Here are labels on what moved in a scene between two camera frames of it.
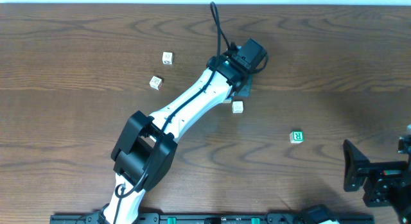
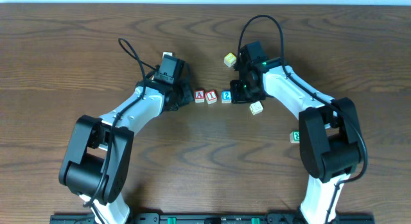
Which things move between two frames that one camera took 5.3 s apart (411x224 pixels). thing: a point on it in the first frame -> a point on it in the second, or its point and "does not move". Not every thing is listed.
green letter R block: (297, 137) does not move
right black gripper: (370, 169) -> (237, 94)
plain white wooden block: (237, 106) -> (256, 108)
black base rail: (211, 218) does not move
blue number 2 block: (228, 99) does not move
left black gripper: (245, 86) -> (185, 95)
